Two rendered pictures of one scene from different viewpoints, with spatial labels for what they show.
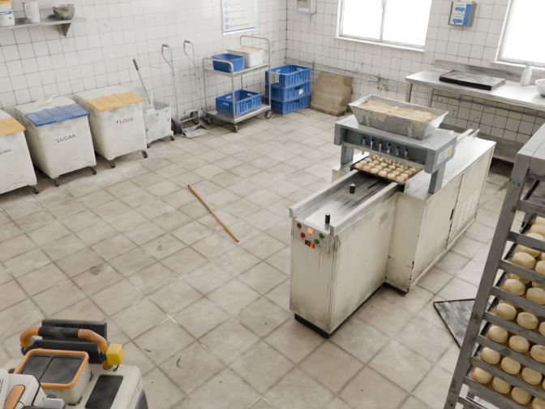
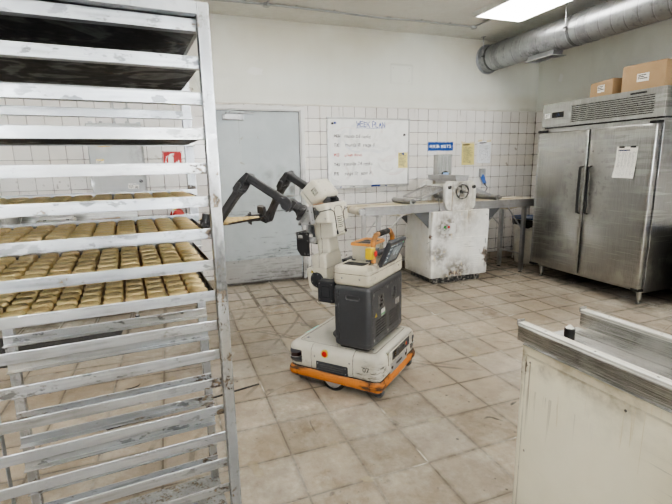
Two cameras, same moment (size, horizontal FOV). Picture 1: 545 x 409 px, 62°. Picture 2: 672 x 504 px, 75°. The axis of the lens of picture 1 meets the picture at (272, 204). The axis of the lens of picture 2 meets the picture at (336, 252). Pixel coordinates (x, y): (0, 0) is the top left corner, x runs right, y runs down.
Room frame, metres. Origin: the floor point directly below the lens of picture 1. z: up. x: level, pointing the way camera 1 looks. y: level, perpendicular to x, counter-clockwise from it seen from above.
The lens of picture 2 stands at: (2.12, -1.82, 1.42)
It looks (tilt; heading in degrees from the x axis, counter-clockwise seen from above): 11 degrees down; 115
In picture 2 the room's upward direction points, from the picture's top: 1 degrees counter-clockwise
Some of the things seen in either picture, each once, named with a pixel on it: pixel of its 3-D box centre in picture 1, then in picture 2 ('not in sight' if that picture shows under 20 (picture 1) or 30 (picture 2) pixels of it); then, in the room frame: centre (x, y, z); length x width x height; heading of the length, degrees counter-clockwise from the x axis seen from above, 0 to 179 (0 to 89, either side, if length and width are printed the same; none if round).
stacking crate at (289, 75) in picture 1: (287, 75); not in sight; (6.94, -0.23, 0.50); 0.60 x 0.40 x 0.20; 138
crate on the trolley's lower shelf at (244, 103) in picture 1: (238, 102); not in sight; (6.31, 0.48, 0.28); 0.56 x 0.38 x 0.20; 144
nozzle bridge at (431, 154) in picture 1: (391, 152); not in sight; (2.84, -0.80, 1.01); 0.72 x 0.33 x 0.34; 49
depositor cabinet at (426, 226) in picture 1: (410, 202); not in sight; (3.19, -1.12, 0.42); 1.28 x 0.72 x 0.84; 139
